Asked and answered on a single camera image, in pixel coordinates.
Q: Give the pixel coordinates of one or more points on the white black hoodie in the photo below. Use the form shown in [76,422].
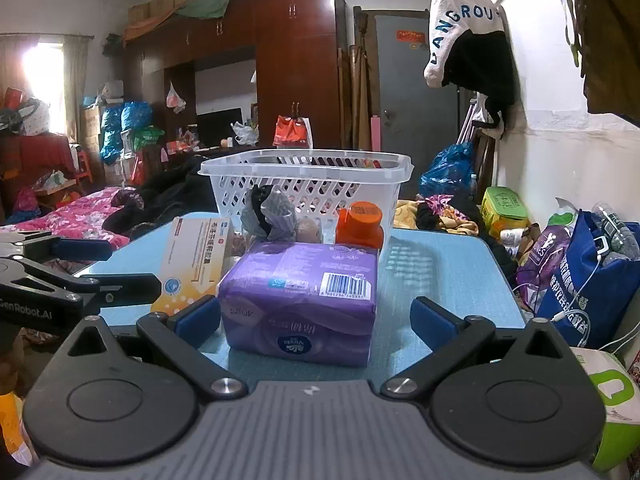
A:
[465,15]

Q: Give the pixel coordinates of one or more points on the green plastic bag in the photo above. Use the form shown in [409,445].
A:
[147,137]

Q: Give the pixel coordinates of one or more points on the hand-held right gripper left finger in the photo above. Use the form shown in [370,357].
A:
[197,320]

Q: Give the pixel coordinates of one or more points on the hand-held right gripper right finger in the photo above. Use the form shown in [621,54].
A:
[430,317]

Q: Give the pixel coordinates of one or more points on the beige window curtain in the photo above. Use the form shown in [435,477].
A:
[75,85]

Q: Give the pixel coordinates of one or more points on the red covered furniture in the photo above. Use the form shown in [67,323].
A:
[35,152]

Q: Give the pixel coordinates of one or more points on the pink board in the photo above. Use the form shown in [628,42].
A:
[375,132]

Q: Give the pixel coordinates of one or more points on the white hanging plastic bag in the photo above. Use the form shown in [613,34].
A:
[175,99]

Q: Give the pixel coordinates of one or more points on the wooden boards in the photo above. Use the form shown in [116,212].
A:
[357,100]

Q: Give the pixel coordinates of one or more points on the red shopping bag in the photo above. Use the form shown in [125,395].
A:
[290,132]

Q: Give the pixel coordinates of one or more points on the orange capped bottle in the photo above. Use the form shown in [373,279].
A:
[359,225]

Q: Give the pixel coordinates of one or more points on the grey door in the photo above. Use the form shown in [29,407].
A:
[405,100]

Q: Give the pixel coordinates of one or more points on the blue plastic bag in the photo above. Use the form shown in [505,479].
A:
[136,116]
[450,167]
[111,132]

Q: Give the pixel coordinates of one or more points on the white orange medicine box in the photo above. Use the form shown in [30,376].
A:
[190,260]

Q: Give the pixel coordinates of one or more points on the white crumpled plastic bag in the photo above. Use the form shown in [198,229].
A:
[245,132]

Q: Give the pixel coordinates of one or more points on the dark hanging garment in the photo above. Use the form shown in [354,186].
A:
[615,50]

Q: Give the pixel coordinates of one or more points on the red stool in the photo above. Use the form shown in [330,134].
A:
[84,167]

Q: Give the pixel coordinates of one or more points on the green cloth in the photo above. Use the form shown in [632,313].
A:
[210,2]

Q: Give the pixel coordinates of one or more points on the black television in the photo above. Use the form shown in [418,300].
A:
[215,125]

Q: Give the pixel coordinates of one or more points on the purple tissue pack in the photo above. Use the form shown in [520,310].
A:
[300,310]

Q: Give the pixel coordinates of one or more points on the purple printed bag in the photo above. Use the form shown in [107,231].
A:
[545,260]

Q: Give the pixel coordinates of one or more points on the blue tote bag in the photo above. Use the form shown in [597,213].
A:
[585,290]

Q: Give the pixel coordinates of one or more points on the yellow floral cloth pile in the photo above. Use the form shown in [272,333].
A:
[450,220]

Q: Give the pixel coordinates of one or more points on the white plastic basket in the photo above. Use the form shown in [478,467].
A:
[310,185]

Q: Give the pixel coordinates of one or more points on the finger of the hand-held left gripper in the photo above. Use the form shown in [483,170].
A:
[125,285]
[80,249]

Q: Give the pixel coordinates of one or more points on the grey black cloth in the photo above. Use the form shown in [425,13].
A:
[275,215]

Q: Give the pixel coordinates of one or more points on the pink floral blanket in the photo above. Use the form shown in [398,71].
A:
[80,215]

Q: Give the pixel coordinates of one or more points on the metal folding rack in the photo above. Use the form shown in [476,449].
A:
[467,125]

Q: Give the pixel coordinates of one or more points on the white green paper bag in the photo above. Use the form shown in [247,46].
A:
[620,395]

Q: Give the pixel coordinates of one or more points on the black clothes pile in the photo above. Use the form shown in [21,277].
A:
[165,190]

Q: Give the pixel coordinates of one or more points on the clear plastic water bottle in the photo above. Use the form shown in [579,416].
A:
[615,230]

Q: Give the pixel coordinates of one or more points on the green lidded box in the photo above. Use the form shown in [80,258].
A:
[502,205]

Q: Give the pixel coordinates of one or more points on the brown wooden wardrobe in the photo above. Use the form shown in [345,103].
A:
[295,60]

